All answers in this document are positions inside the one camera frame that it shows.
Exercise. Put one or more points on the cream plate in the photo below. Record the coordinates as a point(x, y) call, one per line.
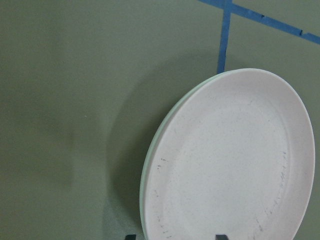
point(153, 145)

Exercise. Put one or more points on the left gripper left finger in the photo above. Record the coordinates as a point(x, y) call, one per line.
point(130, 237)

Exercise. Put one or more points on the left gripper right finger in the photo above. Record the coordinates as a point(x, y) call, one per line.
point(221, 237)

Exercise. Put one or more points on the pink plate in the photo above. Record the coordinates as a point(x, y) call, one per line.
point(237, 158)

